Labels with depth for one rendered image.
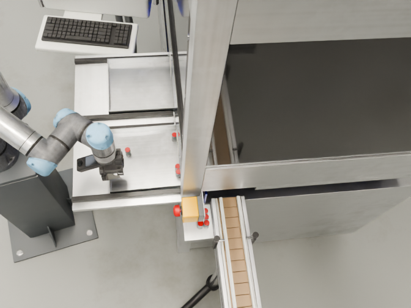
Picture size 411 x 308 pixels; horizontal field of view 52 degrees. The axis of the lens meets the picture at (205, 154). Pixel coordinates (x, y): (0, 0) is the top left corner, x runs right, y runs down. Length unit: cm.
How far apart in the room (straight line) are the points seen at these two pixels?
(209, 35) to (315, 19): 18
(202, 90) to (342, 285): 189
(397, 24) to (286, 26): 21
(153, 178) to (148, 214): 89
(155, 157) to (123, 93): 33
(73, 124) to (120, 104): 48
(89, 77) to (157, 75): 29
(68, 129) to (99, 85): 55
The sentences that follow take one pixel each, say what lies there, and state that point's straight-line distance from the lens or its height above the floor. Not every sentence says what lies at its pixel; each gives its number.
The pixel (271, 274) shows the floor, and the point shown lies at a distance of 249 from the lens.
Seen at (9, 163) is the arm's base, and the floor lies 82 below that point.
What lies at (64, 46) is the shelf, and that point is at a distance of 210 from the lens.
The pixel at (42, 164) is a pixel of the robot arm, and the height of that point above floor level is 125.
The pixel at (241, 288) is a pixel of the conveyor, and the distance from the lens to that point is 150.
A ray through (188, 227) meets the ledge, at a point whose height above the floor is 88.
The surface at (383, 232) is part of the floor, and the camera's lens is 278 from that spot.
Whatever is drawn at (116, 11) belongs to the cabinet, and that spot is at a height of 84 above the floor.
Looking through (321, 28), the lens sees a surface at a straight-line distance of 80.
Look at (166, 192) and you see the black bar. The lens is 159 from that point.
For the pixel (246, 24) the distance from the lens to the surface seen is 75.
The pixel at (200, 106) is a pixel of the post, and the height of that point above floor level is 159.
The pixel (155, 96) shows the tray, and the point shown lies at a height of 88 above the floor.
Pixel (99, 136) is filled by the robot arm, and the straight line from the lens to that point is 129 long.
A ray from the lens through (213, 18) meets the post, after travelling 73.
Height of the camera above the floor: 240
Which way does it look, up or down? 65 degrees down
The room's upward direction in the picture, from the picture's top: 10 degrees clockwise
